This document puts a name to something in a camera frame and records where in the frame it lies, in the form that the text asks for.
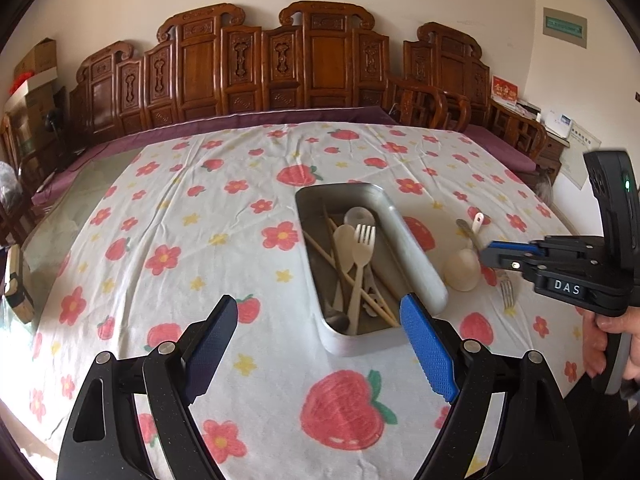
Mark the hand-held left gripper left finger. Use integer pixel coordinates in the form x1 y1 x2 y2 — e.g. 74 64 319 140
56 295 239 480

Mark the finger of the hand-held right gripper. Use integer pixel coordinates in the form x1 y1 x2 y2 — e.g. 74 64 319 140
480 248 540 274
487 240 547 257

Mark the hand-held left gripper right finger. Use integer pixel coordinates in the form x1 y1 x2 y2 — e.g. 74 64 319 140
399 292 583 480

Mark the metal fork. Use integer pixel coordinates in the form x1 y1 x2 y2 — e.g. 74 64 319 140
499 271 517 309

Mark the cream plastic ladle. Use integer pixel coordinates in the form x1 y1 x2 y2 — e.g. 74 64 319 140
443 213 487 292

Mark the rectangular metal tray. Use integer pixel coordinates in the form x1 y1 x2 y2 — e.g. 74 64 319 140
294 182 449 358

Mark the cream plastic fork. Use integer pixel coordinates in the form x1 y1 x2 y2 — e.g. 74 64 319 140
347 224 377 337

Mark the cream plastic spoon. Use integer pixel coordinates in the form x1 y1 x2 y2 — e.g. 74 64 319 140
331 224 357 313

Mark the cream chopstick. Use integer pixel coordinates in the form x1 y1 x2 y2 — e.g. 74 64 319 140
304 231 401 328

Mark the pale grey spoon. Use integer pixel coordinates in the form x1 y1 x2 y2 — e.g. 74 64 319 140
343 206 377 233

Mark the person's right hand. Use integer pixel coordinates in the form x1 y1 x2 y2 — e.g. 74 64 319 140
579 304 640 403

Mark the purple table cover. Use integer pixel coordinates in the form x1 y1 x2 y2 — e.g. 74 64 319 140
31 106 538 206

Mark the white box device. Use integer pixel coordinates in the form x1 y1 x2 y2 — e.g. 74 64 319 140
542 111 576 138

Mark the wooden side table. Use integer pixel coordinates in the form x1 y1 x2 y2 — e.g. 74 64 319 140
487 97 548 161

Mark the strawberry flower print tablecloth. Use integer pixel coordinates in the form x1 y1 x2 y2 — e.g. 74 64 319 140
27 122 595 480

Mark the red desk calendar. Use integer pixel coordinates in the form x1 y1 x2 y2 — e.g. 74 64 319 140
491 76 519 106

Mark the carved wooden armchair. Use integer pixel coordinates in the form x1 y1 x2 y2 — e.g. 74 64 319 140
385 22 493 133

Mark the carved wooden bench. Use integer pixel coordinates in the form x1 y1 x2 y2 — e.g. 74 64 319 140
67 1 396 138

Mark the brown cardboard box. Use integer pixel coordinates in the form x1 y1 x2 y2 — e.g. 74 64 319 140
4 80 56 161
12 37 58 86

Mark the white wall board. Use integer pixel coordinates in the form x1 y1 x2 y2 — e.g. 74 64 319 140
559 122 601 191

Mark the grey wall panel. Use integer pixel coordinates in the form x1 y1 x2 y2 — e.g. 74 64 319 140
542 7 588 50

